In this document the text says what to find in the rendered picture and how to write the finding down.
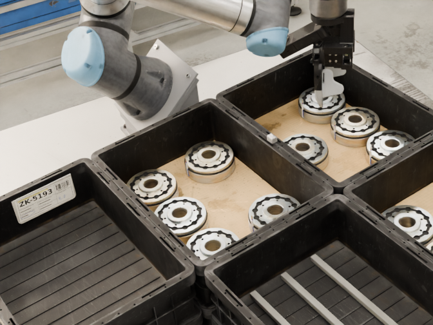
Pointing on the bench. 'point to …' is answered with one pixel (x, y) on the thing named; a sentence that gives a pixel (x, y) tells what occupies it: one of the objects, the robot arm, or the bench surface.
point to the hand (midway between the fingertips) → (319, 93)
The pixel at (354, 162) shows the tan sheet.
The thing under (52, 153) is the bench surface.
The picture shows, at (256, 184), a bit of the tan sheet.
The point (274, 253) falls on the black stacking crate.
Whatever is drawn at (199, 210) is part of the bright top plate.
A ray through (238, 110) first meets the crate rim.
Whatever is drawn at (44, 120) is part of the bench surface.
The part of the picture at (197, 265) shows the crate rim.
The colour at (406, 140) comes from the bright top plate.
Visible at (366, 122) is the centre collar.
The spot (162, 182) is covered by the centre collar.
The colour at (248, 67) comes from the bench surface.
